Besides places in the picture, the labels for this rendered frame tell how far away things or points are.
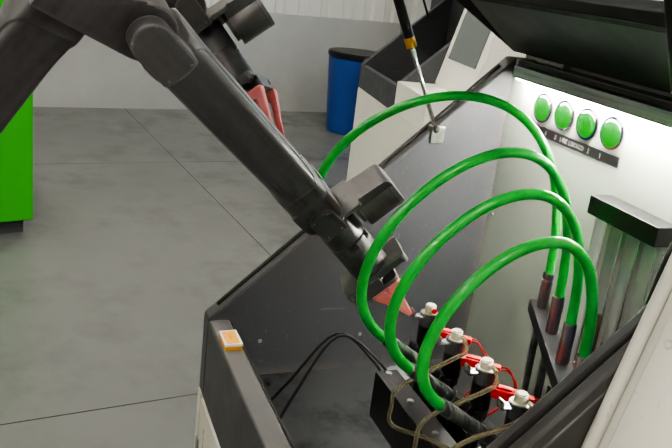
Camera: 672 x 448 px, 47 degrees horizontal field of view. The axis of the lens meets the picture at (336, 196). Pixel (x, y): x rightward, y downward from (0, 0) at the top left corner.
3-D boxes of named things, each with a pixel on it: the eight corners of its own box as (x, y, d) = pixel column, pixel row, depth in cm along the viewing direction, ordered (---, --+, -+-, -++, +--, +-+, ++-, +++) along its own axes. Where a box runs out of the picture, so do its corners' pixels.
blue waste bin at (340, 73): (309, 123, 761) (318, 45, 739) (362, 124, 789) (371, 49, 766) (336, 138, 711) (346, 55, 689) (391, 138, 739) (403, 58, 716)
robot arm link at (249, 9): (166, -6, 118) (170, 5, 111) (227, -48, 118) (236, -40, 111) (210, 56, 124) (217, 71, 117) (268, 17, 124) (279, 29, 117)
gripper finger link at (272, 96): (302, 127, 121) (269, 79, 122) (290, 125, 114) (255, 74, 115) (268, 152, 123) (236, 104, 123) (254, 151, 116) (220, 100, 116)
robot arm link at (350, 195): (281, 181, 103) (307, 225, 97) (349, 129, 101) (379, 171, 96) (322, 218, 112) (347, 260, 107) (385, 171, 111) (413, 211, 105)
